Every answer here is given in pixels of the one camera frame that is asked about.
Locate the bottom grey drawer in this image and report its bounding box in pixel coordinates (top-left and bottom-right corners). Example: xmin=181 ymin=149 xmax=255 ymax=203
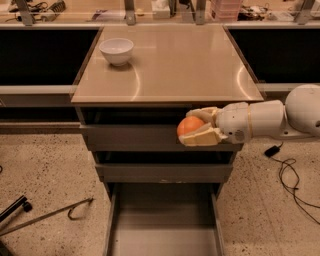
xmin=103 ymin=183 xmax=225 ymax=256

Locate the grey drawer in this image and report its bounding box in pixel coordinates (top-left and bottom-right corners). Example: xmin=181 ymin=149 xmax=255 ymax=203
xmin=78 ymin=107 xmax=243 ymax=152
xmin=103 ymin=183 xmax=225 ymax=256
xmin=94 ymin=151 xmax=234 ymax=183

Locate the white ceramic bowl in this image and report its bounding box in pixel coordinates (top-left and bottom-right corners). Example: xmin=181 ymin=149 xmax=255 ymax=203
xmin=99 ymin=38 xmax=134 ymax=66

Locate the black tube on floor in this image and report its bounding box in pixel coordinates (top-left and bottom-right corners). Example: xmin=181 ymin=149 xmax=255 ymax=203
xmin=0 ymin=195 xmax=32 ymax=223

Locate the metal hooked rod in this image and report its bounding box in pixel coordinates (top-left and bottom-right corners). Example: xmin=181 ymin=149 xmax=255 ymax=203
xmin=0 ymin=197 xmax=94 ymax=237

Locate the grey drawer cabinet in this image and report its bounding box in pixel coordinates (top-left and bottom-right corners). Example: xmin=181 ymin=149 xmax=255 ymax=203
xmin=69 ymin=23 xmax=267 ymax=256

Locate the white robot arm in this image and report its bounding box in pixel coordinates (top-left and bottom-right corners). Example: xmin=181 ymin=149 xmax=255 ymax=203
xmin=177 ymin=84 xmax=320 ymax=146

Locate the orange fruit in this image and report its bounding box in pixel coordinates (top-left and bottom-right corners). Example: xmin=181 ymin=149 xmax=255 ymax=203
xmin=177 ymin=116 xmax=204 ymax=136

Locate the black floor cable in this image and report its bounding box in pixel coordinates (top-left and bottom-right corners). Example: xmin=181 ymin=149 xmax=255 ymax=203
xmin=270 ymin=141 xmax=320 ymax=226

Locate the pink plastic basket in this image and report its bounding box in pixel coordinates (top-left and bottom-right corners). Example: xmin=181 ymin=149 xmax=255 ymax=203
xmin=211 ymin=0 xmax=242 ymax=22

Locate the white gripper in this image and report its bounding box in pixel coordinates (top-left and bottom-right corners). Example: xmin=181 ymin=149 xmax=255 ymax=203
xmin=178 ymin=102 xmax=251 ymax=147

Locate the middle grey drawer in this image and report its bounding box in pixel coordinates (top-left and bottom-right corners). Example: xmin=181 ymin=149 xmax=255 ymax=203
xmin=94 ymin=151 xmax=234 ymax=183

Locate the black power adapter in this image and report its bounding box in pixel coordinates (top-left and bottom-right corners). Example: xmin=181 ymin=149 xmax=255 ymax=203
xmin=264 ymin=146 xmax=280 ymax=158

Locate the top grey drawer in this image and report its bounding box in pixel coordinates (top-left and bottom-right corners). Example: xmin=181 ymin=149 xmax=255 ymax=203
xmin=78 ymin=107 xmax=243 ymax=152

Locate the white box on shelf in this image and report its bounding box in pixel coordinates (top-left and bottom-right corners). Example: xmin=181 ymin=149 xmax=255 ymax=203
xmin=151 ymin=0 xmax=170 ymax=19

